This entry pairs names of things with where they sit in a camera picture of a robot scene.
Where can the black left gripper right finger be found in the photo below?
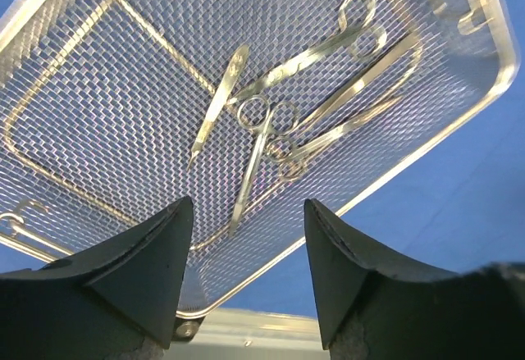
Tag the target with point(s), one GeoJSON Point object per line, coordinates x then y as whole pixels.
{"type": "Point", "coordinates": [376, 303]}

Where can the steel surgical scissors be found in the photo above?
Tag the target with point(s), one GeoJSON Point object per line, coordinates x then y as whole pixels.
{"type": "Point", "coordinates": [346, 37]}

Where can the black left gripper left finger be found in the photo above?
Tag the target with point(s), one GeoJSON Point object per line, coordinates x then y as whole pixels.
{"type": "Point", "coordinates": [115, 300]}

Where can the blue surgical wrap cloth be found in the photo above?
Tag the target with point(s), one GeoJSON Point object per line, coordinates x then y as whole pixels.
{"type": "Point", "coordinates": [430, 220]}

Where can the steel forceps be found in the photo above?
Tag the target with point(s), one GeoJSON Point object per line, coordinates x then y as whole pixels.
{"type": "Point", "coordinates": [349, 90]}

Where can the aluminium front frame rail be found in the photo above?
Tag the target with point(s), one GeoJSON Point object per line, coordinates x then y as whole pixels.
{"type": "Point", "coordinates": [240, 334]}

